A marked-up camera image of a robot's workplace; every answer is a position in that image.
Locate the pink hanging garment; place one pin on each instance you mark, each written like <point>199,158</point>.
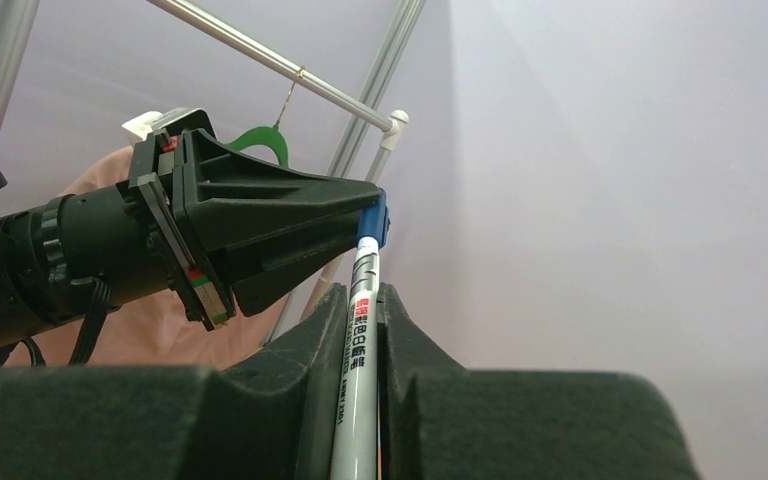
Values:
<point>154,329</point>

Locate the white whiteboard marker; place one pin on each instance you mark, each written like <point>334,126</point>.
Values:
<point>355,442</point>

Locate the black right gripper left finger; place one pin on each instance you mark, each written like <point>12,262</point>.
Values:
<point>271,416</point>

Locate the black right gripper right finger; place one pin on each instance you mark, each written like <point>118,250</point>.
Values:
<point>445,421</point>

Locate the green clothes hanger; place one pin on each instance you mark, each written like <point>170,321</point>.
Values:
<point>270,136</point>

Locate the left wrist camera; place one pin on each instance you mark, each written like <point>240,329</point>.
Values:
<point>139,128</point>

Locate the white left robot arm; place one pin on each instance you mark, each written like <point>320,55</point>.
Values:
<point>76,257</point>

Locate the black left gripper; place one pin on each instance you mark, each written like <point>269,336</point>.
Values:
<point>273,227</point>

